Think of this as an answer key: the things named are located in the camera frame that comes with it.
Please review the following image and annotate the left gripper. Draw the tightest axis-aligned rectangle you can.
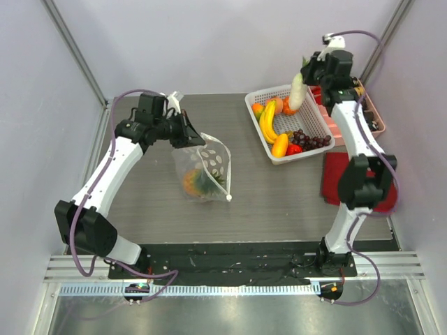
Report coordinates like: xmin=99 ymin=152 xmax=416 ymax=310
xmin=154 ymin=109 xmax=205 ymax=149

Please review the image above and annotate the white radish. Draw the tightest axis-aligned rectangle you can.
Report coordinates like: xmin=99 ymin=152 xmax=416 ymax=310
xmin=288 ymin=70 xmax=308 ymax=112

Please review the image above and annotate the clear spotted zip bag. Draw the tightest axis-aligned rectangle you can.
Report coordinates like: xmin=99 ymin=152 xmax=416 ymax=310
xmin=172 ymin=133 xmax=232 ymax=202

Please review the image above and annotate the orange toy pineapple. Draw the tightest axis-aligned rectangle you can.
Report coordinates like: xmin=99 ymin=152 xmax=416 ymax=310
xmin=182 ymin=168 xmax=225 ymax=198

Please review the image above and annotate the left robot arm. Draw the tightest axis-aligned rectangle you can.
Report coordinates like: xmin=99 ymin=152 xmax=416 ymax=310
xmin=54 ymin=89 xmax=205 ymax=278

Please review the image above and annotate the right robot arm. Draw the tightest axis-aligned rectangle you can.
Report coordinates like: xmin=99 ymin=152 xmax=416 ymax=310
xmin=300 ymin=50 xmax=397 ymax=276

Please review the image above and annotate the white plastic fruit basket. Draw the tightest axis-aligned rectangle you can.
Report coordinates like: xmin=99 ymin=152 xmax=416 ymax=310
xmin=244 ymin=84 xmax=335 ymax=165

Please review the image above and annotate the orange tangerine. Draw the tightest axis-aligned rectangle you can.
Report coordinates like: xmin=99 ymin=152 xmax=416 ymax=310
xmin=282 ymin=96 xmax=299 ymax=115

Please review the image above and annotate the peach fruit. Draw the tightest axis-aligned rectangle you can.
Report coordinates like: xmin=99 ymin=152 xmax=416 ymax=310
xmin=265 ymin=96 xmax=284 ymax=115

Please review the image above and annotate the purple grape bunch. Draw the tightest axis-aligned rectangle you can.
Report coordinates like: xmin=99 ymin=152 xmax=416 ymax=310
xmin=291 ymin=129 xmax=332 ymax=152

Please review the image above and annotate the yellow banana bunch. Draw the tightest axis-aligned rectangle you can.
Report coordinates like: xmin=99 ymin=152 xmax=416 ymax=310
xmin=259 ymin=101 xmax=278 ymax=144

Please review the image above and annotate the small orange fruit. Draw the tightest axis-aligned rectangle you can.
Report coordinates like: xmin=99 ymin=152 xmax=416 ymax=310
xmin=251 ymin=103 xmax=265 ymax=119

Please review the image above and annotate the pink divided tray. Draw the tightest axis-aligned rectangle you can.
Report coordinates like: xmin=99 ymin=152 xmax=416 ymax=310
xmin=308 ymin=86 xmax=386 ymax=147

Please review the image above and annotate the red strawberry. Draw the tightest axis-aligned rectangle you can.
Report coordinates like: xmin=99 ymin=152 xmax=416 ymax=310
xmin=286 ymin=143 xmax=302 ymax=156

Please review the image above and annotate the yellow orange mango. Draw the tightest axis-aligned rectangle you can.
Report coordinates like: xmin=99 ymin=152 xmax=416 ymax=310
xmin=271 ymin=133 xmax=289 ymax=158

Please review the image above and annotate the red folded cloth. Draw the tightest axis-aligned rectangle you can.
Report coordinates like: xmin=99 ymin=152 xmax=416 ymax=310
xmin=321 ymin=152 xmax=398 ymax=214

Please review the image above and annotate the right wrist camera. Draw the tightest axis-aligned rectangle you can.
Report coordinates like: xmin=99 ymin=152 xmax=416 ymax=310
xmin=318 ymin=33 xmax=346 ymax=61

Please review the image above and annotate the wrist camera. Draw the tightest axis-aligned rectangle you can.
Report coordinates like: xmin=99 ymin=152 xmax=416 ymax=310
xmin=318 ymin=33 xmax=346 ymax=61
xmin=167 ymin=91 xmax=184 ymax=114

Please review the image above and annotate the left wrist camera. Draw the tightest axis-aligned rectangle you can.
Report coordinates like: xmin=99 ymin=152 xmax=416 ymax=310
xmin=167 ymin=91 xmax=184 ymax=114

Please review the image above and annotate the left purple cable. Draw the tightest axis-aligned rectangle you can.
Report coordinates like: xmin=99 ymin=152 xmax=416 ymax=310
xmin=69 ymin=89 xmax=179 ymax=303

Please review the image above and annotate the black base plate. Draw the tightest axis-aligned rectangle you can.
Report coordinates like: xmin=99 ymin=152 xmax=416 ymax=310
xmin=108 ymin=241 xmax=360 ymax=287

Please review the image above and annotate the white slotted cable duct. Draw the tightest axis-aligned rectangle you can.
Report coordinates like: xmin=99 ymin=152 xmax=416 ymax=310
xmin=59 ymin=282 xmax=321 ymax=297

